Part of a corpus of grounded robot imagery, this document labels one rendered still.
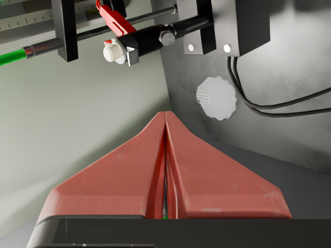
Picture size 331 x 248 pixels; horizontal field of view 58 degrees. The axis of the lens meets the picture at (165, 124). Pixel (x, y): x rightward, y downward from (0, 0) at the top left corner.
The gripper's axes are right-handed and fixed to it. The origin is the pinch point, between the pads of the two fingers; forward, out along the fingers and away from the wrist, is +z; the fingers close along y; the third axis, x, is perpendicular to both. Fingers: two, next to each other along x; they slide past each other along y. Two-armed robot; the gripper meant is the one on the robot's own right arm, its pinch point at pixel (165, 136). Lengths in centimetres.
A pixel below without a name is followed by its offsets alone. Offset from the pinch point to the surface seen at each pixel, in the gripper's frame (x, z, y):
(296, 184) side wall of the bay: 32.4, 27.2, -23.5
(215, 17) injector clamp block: 3.9, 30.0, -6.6
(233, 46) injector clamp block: 6.9, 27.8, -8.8
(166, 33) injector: 3.2, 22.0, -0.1
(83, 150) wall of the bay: 34, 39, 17
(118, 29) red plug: 3.3, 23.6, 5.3
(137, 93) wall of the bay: 28, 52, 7
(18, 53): 9.4, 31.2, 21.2
